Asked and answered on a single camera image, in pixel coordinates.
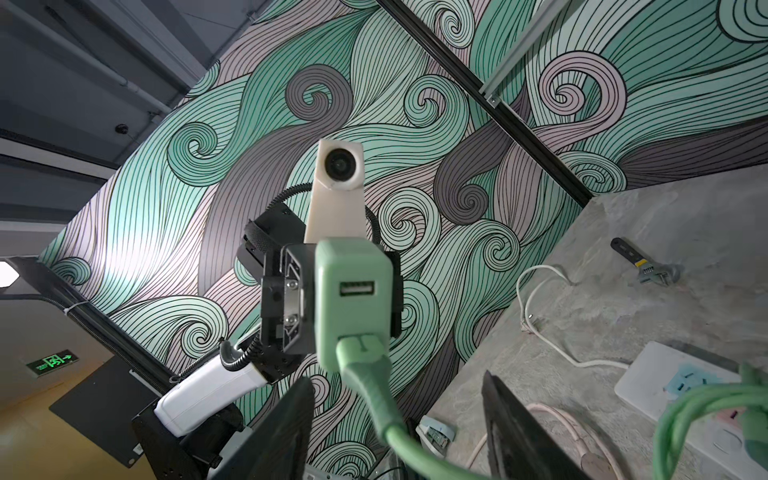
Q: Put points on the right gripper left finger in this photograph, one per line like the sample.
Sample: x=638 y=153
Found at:
x=278 y=446

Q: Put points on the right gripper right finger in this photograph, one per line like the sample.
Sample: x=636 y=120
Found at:
x=518 y=446

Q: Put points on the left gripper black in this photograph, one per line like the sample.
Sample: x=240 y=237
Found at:
x=322 y=293

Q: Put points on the white power strip coloured sockets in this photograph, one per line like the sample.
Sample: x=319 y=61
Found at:
x=719 y=413

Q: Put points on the light green charger plug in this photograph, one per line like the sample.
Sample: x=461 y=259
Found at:
x=365 y=367

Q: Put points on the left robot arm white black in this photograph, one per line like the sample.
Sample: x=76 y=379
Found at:
x=195 y=427

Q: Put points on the teal stapler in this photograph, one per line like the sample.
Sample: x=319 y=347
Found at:
x=435 y=435

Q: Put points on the black adjustable wrench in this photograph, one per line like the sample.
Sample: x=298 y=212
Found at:
x=648 y=270

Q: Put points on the green exit sign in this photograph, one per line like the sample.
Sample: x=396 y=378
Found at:
x=51 y=363

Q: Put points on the pink round socket with cable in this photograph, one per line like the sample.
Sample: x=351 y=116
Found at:
x=595 y=458

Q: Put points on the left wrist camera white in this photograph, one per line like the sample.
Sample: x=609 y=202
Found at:
x=337 y=206

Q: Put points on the aluminium rail back wall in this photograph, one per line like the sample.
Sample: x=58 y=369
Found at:
x=542 y=18

